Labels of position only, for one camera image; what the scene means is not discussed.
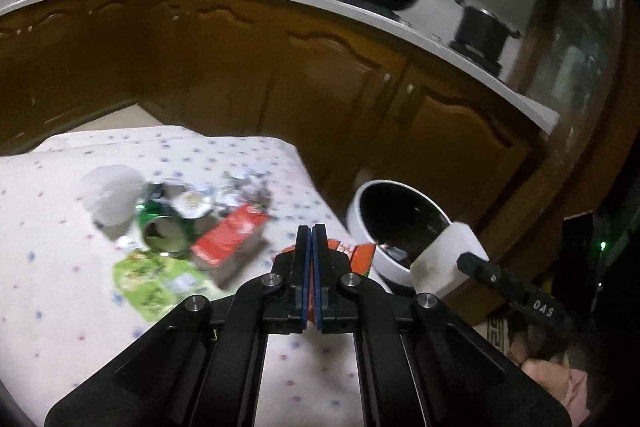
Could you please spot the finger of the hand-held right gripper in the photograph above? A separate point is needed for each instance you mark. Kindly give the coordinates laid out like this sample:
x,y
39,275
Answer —
x,y
500,282

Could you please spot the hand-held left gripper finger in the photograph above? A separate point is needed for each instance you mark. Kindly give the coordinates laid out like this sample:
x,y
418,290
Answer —
x,y
307,302
317,302

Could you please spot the white paper cup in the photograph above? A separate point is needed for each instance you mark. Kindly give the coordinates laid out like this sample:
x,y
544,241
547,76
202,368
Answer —
x,y
445,262

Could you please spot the orange snack packet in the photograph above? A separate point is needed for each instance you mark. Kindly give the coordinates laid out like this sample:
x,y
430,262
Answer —
x,y
359,257

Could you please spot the white round trash bin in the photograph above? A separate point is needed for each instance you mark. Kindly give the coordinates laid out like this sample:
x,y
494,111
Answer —
x,y
385,269

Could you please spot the red carton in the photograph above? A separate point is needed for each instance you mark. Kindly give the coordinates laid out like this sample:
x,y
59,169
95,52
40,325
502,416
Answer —
x,y
227,239

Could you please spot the black trash bag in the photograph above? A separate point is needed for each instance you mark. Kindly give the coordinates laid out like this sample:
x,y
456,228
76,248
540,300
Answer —
x,y
400,212

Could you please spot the silver wrapper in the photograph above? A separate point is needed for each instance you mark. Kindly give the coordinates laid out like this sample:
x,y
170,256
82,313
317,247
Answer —
x,y
242,192

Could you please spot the round foil lid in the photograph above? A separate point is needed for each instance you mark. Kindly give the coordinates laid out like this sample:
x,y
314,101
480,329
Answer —
x,y
192,203

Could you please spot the green pouch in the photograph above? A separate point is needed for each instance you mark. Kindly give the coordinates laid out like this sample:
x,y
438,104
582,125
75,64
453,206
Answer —
x,y
150,282

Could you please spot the crushed green can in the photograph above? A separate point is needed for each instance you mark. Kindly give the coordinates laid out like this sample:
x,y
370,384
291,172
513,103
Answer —
x,y
160,232

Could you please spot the white paper scrap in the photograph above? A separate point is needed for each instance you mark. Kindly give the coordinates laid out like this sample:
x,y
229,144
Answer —
x,y
125,241

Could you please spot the white foam fruit net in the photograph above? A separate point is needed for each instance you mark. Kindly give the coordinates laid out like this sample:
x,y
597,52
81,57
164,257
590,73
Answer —
x,y
111,196

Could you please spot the person's right hand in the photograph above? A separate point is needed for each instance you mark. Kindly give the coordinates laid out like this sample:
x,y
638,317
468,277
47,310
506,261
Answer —
x,y
537,347

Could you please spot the patterned floor mat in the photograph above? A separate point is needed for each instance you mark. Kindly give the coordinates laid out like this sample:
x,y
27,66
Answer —
x,y
495,332

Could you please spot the pink clothing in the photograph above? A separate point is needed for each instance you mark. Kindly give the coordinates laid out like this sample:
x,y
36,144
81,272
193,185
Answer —
x,y
555,384

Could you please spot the wooden framed glass door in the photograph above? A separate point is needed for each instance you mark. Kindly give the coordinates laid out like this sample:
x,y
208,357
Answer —
x,y
570,72

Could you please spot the wooden base cabinets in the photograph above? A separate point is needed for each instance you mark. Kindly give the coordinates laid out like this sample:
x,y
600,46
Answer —
x,y
250,72

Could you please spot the floral tablecloth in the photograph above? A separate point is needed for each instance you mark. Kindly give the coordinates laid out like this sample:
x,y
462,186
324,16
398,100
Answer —
x,y
65,307

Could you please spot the white kitchen countertop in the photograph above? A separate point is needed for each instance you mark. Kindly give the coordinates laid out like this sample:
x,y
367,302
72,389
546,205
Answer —
x,y
435,47

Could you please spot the black cooking pot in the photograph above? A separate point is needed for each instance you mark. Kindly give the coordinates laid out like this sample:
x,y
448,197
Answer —
x,y
480,29

